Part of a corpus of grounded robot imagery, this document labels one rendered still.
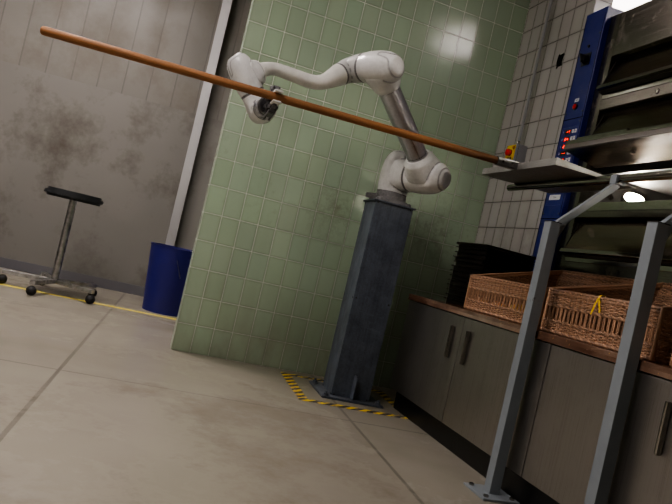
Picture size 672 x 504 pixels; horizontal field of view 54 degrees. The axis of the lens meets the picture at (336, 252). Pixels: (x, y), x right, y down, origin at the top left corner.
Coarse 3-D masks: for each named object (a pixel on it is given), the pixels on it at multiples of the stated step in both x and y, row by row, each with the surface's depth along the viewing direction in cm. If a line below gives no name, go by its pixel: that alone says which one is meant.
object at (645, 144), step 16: (576, 144) 295; (592, 144) 284; (608, 144) 276; (624, 144) 269; (640, 144) 262; (656, 144) 256; (592, 160) 301; (608, 160) 293; (624, 160) 285; (640, 160) 278; (656, 160) 271
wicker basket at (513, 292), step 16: (512, 272) 295; (528, 272) 297; (560, 272) 303; (576, 272) 294; (480, 288) 279; (496, 288) 268; (512, 288) 257; (528, 288) 247; (464, 304) 289; (480, 304) 277; (496, 304) 266; (512, 304) 255; (544, 304) 238; (512, 320) 252; (592, 320) 271
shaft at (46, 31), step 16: (48, 32) 213; (64, 32) 215; (96, 48) 218; (112, 48) 219; (160, 64) 223; (176, 64) 225; (208, 80) 228; (224, 80) 229; (272, 96) 234; (288, 96) 236; (320, 112) 240; (336, 112) 241; (384, 128) 246; (432, 144) 252; (448, 144) 254; (496, 160) 259
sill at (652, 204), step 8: (656, 200) 261; (664, 200) 257; (592, 208) 297; (600, 208) 292; (608, 208) 287; (616, 208) 282; (624, 208) 277; (632, 208) 273; (640, 208) 268; (648, 208) 264; (656, 208) 260; (664, 208) 256
